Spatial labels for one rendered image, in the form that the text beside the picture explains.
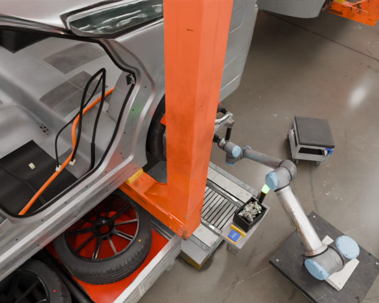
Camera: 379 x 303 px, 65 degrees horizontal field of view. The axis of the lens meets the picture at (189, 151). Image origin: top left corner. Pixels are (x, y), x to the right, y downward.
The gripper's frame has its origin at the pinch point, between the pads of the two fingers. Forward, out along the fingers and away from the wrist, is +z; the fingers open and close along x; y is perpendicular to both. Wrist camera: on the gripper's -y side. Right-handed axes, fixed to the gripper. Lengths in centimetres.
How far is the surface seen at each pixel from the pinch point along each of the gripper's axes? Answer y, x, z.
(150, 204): -59, -55, -18
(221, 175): 48, -31, -21
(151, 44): -104, 34, 3
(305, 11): 152, 182, 19
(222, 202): 33, -49, -39
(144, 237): -58, -77, -26
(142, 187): -56, -50, -6
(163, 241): -31, -83, -30
